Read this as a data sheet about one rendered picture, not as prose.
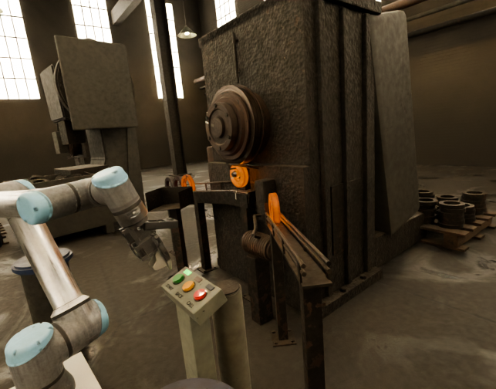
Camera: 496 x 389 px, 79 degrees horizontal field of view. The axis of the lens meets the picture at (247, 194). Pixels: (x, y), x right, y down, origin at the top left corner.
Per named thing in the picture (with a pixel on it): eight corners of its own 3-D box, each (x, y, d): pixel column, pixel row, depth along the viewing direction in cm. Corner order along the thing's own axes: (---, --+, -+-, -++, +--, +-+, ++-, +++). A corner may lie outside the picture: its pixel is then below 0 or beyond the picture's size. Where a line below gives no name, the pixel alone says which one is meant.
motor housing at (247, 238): (263, 309, 186) (255, 226, 175) (288, 325, 169) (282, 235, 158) (246, 319, 178) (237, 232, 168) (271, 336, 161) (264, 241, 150)
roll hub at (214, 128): (236, 156, 177) (210, 143, 196) (241, 107, 165) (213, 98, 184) (228, 157, 174) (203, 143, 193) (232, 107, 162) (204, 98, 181)
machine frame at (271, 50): (278, 241, 297) (264, 48, 261) (385, 275, 213) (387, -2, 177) (215, 265, 253) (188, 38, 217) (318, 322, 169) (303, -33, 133)
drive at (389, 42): (342, 219, 344) (338, 52, 308) (433, 238, 271) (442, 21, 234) (275, 246, 283) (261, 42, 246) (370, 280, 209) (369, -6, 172)
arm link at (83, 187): (56, 184, 92) (78, 179, 85) (92, 177, 101) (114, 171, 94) (66, 214, 93) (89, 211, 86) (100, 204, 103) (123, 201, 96)
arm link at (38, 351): (7, 383, 110) (-8, 343, 105) (55, 351, 124) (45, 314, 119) (27, 400, 102) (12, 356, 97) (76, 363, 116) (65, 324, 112)
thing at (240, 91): (258, 174, 181) (215, 150, 213) (268, 92, 160) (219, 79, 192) (249, 176, 177) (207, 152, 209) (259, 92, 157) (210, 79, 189)
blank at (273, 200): (278, 229, 148) (271, 230, 148) (274, 200, 154) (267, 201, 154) (281, 218, 134) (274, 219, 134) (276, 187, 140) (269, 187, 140)
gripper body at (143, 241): (136, 257, 98) (116, 227, 93) (158, 241, 102) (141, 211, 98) (144, 263, 92) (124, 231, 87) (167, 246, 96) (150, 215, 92)
